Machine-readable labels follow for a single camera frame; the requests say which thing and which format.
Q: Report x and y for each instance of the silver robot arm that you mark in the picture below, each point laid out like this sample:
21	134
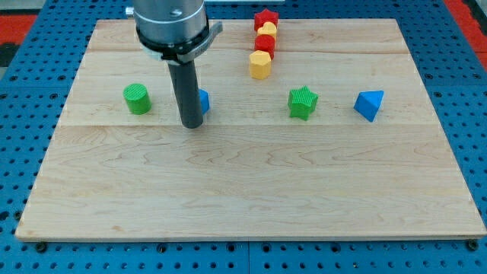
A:
175	31

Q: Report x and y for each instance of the green star block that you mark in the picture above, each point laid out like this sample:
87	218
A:
302	102

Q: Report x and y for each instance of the red star block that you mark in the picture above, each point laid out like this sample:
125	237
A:
265	16

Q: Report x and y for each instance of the blue cube block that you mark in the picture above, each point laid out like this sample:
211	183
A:
204	101

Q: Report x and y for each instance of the yellow hexagon block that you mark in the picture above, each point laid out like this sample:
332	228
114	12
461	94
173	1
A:
260	65

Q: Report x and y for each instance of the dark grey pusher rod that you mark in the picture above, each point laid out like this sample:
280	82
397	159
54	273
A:
186	90

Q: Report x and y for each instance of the red round block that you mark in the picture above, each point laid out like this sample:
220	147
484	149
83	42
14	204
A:
265	43

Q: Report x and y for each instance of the wooden board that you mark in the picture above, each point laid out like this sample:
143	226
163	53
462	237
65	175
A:
250	172

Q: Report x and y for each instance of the green cylinder block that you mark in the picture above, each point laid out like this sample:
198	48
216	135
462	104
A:
137	98

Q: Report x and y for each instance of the blue triangle block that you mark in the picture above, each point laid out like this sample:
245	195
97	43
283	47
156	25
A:
368	104

